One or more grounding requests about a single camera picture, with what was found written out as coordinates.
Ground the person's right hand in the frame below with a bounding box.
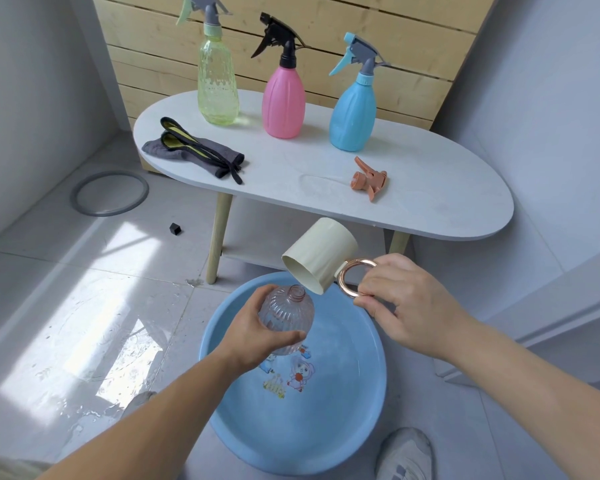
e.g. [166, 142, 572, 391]
[352, 252, 481, 363]

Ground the person's left hand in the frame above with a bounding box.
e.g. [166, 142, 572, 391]
[212, 284, 307, 378]

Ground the clear ribbed spray bottle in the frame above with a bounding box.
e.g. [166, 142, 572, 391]
[257, 284, 316, 357]

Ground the beige cup with metal handle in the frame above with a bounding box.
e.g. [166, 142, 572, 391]
[281, 217, 379, 299]

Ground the orange spray head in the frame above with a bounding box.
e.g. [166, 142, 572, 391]
[299, 156, 389, 203]

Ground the blue spray bottle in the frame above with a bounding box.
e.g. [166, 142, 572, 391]
[328, 82, 378, 153]

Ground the pink spray bottle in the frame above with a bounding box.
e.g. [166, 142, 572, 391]
[261, 66, 307, 140]

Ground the blue grey spray nozzle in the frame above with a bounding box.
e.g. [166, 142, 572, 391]
[328, 32, 392, 87]

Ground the green clear spray bottle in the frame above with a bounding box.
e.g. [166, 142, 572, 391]
[197, 34, 241, 127]

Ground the black spray nozzle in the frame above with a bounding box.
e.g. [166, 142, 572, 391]
[250, 12, 307, 69]

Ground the green grey spray nozzle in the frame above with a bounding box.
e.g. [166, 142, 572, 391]
[175, 0, 233, 39]

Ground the person's right forearm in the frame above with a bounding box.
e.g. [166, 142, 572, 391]
[445, 319, 600, 480]

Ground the person's left forearm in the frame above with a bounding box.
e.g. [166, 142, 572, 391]
[35, 347, 236, 480]

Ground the person's right white shoe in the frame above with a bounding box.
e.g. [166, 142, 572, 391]
[373, 427, 436, 480]

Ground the blue plastic basin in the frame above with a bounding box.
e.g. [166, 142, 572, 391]
[198, 272, 388, 477]

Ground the white oval table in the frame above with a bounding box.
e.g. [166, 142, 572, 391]
[132, 89, 515, 285]

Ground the grey cloth with black trim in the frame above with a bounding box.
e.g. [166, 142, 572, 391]
[141, 116, 246, 186]

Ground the grey rubber ring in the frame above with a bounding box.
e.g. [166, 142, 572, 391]
[70, 170, 151, 218]

